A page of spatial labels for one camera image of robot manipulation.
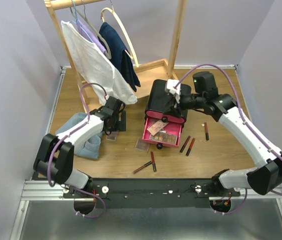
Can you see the pink palette box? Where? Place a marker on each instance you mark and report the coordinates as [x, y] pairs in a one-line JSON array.
[[155, 127]]

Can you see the long clear eyeshadow palette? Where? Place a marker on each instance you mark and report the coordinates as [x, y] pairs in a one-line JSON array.
[[164, 137]]

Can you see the navy blue garment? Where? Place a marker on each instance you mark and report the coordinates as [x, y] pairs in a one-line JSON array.
[[119, 58]]

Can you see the blue denim jeans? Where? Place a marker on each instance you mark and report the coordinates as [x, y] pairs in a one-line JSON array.
[[85, 134]]

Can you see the white shirt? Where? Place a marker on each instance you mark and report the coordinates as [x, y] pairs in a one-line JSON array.
[[95, 67]]

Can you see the wooden clothes rack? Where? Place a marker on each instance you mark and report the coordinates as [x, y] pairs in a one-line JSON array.
[[148, 72]]

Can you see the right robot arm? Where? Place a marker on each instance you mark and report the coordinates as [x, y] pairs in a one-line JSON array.
[[267, 173]]

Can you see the dark red lip gloss tube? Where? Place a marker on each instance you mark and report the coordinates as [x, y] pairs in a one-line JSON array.
[[185, 143]]

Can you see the purple shirt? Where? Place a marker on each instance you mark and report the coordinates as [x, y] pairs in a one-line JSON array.
[[94, 37]]

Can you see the thin red lip liner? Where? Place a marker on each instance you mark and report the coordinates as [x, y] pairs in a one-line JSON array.
[[142, 167]]

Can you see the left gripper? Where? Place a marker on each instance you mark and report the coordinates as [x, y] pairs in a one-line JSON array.
[[120, 121]]

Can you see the red lip gloss tube front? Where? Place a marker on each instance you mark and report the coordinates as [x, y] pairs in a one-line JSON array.
[[153, 161]]

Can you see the bright red lip gloss tube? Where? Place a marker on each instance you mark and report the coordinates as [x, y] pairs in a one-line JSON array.
[[190, 147]]

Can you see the black drawer organizer box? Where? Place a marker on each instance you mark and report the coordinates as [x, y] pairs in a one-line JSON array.
[[155, 105]]

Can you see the pink eyeshadow palette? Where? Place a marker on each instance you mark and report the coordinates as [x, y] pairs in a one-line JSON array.
[[112, 136]]

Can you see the brown square palette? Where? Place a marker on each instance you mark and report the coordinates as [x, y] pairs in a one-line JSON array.
[[142, 145]]

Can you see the pink drawer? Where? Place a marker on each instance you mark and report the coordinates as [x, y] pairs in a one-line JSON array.
[[171, 128]]

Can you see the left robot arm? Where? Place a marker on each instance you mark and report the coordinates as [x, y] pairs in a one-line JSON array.
[[55, 155]]

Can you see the grey hanger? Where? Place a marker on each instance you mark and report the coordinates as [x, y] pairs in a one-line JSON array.
[[83, 18]]

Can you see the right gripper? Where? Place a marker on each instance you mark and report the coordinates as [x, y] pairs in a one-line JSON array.
[[172, 107]]

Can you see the blue hanger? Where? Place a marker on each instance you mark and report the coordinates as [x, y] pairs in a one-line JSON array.
[[77, 17]]

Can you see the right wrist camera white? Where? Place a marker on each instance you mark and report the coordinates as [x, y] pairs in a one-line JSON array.
[[173, 87]]

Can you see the red lip gloss tube right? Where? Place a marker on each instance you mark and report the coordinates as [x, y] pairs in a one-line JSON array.
[[206, 131]]

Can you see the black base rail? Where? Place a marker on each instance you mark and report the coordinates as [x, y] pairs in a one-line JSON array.
[[132, 193]]

